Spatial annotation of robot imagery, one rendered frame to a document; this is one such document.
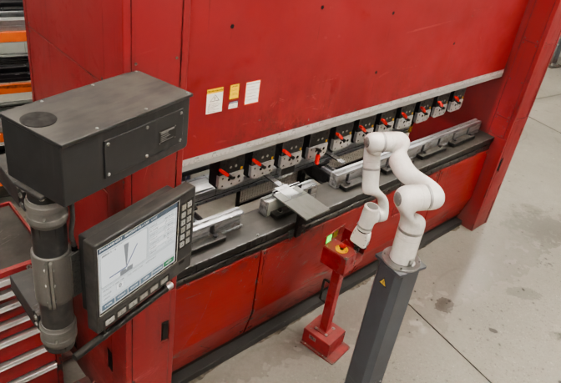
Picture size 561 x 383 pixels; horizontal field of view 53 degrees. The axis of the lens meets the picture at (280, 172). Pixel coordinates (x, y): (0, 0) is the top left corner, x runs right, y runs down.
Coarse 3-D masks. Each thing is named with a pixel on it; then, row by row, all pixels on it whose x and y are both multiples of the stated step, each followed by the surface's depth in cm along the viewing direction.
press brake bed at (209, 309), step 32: (480, 160) 447; (384, 192) 362; (448, 192) 434; (320, 224) 328; (352, 224) 354; (384, 224) 384; (448, 224) 477; (256, 256) 299; (288, 256) 320; (320, 256) 345; (192, 288) 275; (224, 288) 293; (256, 288) 314; (288, 288) 337; (320, 288) 373; (192, 320) 287; (224, 320) 307; (256, 320) 337; (288, 320) 358; (192, 352) 305; (224, 352) 329
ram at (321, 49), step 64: (192, 0) 210; (256, 0) 231; (320, 0) 256; (384, 0) 287; (448, 0) 328; (512, 0) 380; (192, 64) 224; (256, 64) 248; (320, 64) 277; (384, 64) 314; (448, 64) 363; (192, 128) 240; (256, 128) 268; (320, 128) 302
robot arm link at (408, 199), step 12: (396, 192) 250; (408, 192) 246; (420, 192) 247; (396, 204) 250; (408, 204) 245; (420, 204) 247; (408, 216) 249; (420, 216) 258; (408, 228) 255; (420, 228) 255
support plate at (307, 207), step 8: (304, 192) 312; (280, 200) 302; (296, 200) 304; (304, 200) 305; (312, 200) 306; (296, 208) 297; (304, 208) 298; (312, 208) 299; (320, 208) 300; (328, 208) 301; (304, 216) 292; (312, 216) 293
